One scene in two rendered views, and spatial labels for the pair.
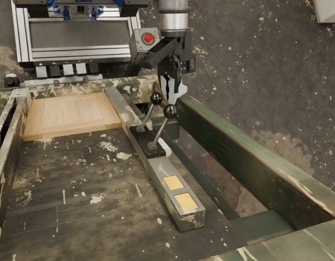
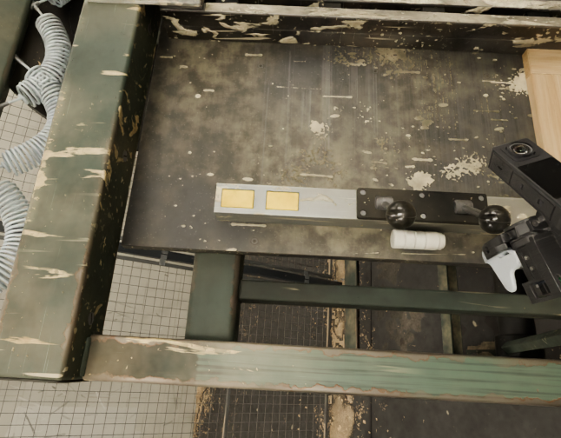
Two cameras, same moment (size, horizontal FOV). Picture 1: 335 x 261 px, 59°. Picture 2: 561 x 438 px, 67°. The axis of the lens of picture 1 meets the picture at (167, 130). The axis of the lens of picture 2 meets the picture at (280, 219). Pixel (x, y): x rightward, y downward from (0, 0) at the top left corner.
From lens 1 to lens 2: 72 cm
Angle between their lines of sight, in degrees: 75
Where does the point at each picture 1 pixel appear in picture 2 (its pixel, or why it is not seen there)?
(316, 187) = (173, 366)
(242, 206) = not seen: outside the picture
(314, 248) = (66, 229)
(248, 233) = (207, 278)
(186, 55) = (544, 260)
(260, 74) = not seen: outside the picture
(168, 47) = (537, 196)
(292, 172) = (221, 365)
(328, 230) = (74, 261)
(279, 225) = (201, 324)
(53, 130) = (539, 89)
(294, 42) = not seen: outside the picture
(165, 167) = (322, 205)
